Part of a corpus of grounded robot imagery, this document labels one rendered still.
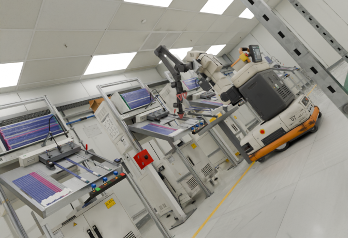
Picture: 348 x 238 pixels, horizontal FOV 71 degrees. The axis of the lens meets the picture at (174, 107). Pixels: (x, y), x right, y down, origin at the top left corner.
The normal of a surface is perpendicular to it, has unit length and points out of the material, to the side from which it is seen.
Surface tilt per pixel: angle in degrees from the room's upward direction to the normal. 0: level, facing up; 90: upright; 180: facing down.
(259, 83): 90
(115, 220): 90
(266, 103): 90
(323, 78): 90
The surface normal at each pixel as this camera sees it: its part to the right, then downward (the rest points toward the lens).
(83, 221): 0.57, -0.57
